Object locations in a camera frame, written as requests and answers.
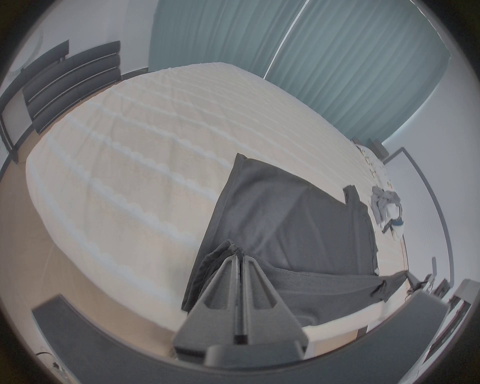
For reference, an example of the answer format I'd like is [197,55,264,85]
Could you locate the blue-green curtain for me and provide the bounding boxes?
[264,0,451,141]
[148,0,308,80]

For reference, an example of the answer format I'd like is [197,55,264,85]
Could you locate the white printed pillow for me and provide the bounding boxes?
[354,144,394,188]

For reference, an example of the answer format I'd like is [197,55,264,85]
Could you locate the bed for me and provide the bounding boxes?
[24,62,452,357]

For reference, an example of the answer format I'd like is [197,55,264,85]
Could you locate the black chest of drawers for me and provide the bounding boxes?
[22,41,122,134]

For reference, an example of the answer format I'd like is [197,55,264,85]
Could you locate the pile of clothes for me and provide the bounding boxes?
[370,185,406,241]

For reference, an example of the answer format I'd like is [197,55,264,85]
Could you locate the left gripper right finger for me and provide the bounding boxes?
[240,255,309,355]

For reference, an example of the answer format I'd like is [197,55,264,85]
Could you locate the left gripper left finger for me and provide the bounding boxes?
[172,254,241,357]

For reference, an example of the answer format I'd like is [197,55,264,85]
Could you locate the black T-shirt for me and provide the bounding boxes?
[181,152,407,326]

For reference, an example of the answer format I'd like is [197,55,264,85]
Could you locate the grey bedside table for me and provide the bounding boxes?
[365,138,389,158]

